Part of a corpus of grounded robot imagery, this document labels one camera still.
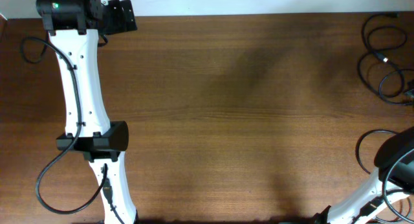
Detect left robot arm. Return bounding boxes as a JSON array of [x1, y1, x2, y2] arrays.
[[35, 0, 139, 223]]

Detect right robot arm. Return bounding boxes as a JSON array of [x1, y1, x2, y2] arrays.
[[311, 128, 413, 223]]

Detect black usb cable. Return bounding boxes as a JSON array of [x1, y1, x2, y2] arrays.
[[377, 68, 414, 106], [356, 11, 408, 98]]

